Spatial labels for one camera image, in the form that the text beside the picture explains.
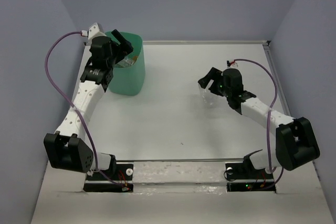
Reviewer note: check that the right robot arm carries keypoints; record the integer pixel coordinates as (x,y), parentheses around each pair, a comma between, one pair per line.
(295,141)

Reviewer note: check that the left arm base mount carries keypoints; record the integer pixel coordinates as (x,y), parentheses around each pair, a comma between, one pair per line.
(121,181)

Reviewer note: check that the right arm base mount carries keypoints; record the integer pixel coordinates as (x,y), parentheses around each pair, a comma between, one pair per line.
(243,177)

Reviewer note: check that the clear jar silver lid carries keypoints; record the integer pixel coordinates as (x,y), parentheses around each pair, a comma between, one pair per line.
(209,99)

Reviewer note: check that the tall orange label bottle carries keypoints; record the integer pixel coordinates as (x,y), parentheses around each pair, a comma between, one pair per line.
(127,62)

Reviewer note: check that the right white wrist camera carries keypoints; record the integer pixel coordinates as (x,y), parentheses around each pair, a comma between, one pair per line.
(232,64)

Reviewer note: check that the green plastic bin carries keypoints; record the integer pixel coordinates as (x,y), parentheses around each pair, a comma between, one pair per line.
(129,80)

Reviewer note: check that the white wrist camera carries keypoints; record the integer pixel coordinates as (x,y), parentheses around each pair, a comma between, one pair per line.
(95,30)
(232,64)

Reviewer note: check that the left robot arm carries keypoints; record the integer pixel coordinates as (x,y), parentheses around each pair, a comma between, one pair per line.
(71,146)

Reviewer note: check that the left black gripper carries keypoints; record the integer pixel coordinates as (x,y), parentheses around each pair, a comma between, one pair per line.
(126,46)

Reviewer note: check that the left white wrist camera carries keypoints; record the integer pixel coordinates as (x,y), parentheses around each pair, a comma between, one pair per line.
(95,30)

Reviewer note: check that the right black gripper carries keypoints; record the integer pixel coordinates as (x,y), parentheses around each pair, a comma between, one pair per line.
(214,74)

